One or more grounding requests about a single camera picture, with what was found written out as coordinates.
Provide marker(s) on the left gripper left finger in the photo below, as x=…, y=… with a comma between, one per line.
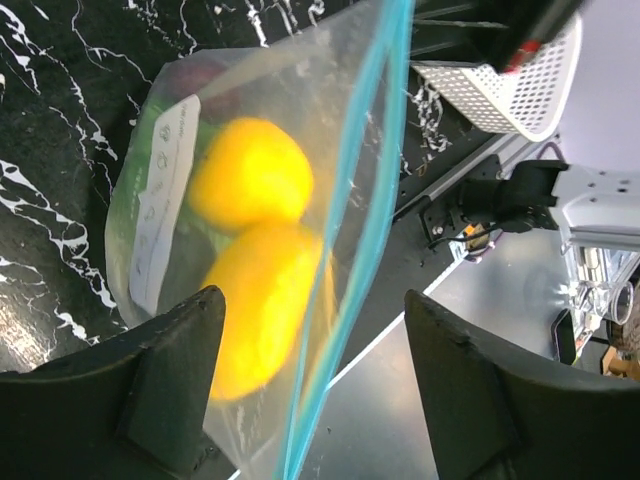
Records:
x=131, y=407

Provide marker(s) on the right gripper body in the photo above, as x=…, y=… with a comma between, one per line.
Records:
x=503, y=34

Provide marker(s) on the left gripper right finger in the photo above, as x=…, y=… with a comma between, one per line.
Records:
x=497, y=411

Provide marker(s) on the clear zip top bag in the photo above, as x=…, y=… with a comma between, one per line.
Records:
x=338, y=88

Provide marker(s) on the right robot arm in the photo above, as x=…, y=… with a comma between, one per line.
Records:
x=588, y=207

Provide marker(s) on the yellow fake lemon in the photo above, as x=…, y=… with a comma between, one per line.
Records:
x=252, y=172
x=266, y=275

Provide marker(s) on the green fake lettuce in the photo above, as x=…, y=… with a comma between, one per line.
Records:
x=173, y=212

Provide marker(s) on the dark red fake fruit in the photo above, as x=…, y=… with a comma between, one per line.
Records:
x=189, y=76

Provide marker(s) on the white perforated basket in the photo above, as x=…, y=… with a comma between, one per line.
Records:
x=529, y=101

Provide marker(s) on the black marble pattern mat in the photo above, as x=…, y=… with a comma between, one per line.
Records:
x=74, y=75

